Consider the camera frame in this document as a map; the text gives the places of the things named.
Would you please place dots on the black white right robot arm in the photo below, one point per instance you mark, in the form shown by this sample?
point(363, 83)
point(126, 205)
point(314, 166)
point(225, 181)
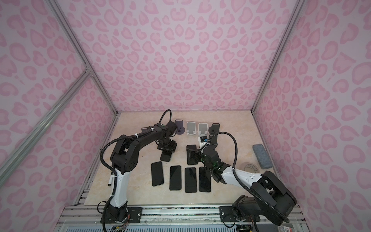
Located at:
point(269, 197)

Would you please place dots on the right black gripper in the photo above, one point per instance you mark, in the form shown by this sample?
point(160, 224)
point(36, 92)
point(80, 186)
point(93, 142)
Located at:
point(197, 155)

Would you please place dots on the black stand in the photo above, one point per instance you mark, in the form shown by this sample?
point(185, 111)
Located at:
point(214, 128)

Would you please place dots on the black white marker pen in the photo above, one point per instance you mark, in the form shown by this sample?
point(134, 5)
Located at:
point(111, 180)

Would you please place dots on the grey felt pad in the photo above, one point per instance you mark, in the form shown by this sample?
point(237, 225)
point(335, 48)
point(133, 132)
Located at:
point(262, 156)

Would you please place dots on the grey round stand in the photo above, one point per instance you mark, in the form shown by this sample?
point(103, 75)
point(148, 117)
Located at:
point(180, 127)
point(145, 128)

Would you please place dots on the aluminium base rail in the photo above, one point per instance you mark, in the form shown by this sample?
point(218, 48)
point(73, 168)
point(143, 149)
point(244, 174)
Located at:
point(151, 218)

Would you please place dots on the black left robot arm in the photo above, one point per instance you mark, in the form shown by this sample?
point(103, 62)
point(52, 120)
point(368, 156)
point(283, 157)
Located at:
point(121, 156)

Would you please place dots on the silver folding phone stand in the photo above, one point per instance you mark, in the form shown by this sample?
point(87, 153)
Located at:
point(202, 129)

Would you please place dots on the purple edged black phone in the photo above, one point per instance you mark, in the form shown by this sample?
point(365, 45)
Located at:
point(204, 180)

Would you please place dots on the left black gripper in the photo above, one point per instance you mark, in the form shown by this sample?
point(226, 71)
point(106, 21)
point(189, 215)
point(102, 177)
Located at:
point(167, 146)

